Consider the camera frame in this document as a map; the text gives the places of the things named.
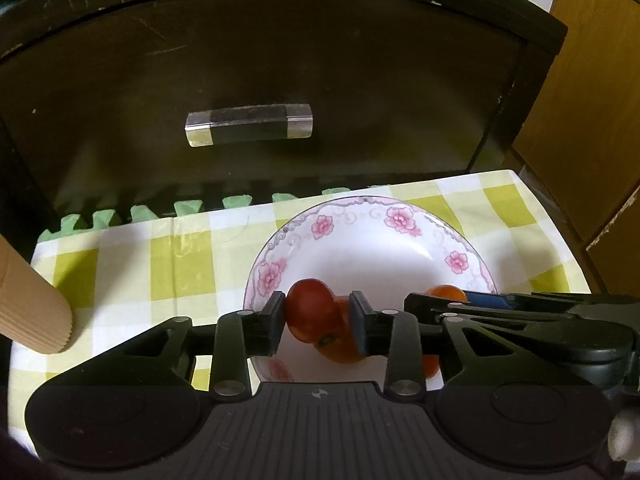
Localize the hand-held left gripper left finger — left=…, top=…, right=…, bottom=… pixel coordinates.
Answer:
left=65, top=290, right=287, bottom=402

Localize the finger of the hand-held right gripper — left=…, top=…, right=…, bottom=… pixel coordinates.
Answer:
left=462, top=289, right=591, bottom=313
left=404, top=292, right=576, bottom=331

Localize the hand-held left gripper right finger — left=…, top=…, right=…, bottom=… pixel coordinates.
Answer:
left=348, top=290, right=566, bottom=402

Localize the orange cherry tomato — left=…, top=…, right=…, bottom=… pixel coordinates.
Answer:
left=424, top=284, right=469, bottom=303

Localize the large red tomato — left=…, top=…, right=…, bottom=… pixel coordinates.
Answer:
left=317, top=297, right=366, bottom=364

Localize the white floral plate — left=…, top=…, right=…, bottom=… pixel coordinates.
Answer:
left=243, top=196, right=498, bottom=383

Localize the person's right hand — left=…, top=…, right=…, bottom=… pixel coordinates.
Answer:
left=606, top=406, right=640, bottom=462

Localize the green checkered tablecloth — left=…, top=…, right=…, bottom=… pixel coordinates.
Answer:
left=7, top=169, right=593, bottom=436

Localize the green foam mat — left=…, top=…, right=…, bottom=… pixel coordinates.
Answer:
left=40, top=186, right=361, bottom=243

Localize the wooden wardrobe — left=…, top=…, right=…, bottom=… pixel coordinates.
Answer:
left=510, top=0, right=640, bottom=296

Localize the pink ribbed cylinder case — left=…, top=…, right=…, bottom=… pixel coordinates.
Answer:
left=0, top=234, right=74, bottom=356

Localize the dark wooden nightstand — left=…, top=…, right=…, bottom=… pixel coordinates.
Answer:
left=0, top=0, right=570, bottom=241

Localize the clear drawer handle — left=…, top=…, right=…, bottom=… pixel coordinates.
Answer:
left=184, top=103, right=314, bottom=148

